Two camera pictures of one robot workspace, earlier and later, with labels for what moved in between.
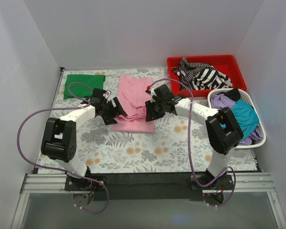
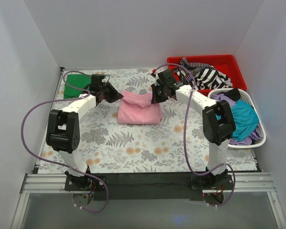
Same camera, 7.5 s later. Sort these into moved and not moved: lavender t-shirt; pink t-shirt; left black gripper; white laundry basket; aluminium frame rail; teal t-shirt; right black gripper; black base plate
Moved: left black gripper; pink t-shirt; right black gripper
Not moved: white laundry basket; aluminium frame rail; teal t-shirt; black base plate; lavender t-shirt
